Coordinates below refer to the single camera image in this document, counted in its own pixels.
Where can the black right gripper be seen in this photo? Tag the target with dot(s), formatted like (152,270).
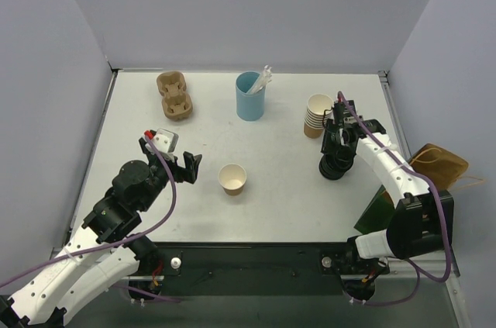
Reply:
(334,146)

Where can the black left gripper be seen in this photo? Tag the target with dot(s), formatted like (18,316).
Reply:
(180,171)

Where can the brown paper coffee cup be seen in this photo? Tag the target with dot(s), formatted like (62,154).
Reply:
(232,178)

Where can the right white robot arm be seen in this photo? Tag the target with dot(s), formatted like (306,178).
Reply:
(422,218)

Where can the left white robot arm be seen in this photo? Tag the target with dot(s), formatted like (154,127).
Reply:
(104,247)

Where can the stack of black cup lids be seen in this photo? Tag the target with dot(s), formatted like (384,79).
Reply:
(334,165)

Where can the stack of brown paper cups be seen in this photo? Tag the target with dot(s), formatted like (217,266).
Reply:
(318,111)

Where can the stack of pulp cup carriers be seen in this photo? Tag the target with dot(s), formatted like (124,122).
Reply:
(176,102)

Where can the light blue cylindrical container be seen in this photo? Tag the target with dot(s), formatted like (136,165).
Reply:
(249,107)

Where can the brown paper bag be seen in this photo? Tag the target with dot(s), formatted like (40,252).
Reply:
(448,171)

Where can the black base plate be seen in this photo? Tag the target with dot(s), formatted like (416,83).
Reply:
(184,270)

